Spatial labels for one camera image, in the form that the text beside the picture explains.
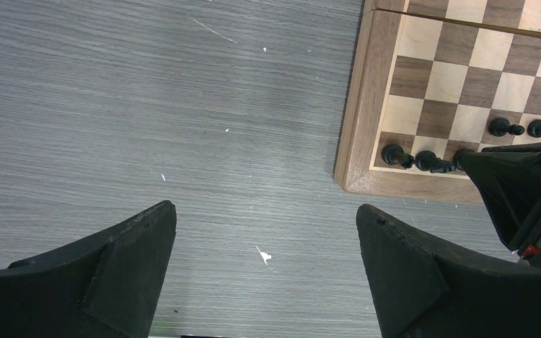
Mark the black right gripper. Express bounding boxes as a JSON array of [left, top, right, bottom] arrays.
[[456, 143, 541, 268]]

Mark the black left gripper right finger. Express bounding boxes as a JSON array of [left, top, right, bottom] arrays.
[[356, 204, 541, 337]]

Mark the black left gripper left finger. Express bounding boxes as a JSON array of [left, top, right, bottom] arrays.
[[0, 200, 177, 337]]

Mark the black knight piece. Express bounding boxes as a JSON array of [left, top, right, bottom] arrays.
[[415, 150, 456, 173]]

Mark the black chess piece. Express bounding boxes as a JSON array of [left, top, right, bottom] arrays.
[[381, 144, 415, 170]]

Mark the wooden chess board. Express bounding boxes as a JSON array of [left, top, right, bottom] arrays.
[[334, 1, 541, 203]]

